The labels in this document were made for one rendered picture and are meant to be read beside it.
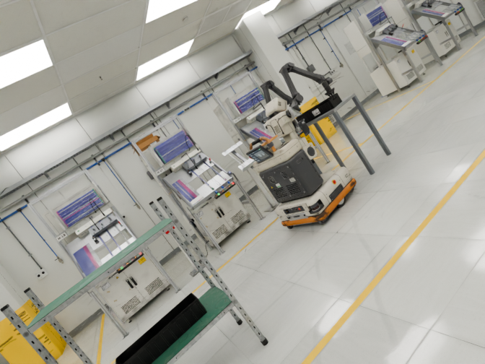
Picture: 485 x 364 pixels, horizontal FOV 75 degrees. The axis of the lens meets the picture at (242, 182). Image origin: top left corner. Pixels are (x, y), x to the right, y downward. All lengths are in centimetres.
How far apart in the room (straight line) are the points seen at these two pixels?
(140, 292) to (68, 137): 304
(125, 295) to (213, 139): 342
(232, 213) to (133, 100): 299
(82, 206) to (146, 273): 117
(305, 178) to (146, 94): 415
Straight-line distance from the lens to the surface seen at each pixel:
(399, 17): 873
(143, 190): 602
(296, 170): 298
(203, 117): 651
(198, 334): 200
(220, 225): 454
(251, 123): 513
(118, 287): 439
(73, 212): 449
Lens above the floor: 113
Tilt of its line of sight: 7 degrees down
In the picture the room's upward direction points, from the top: 35 degrees counter-clockwise
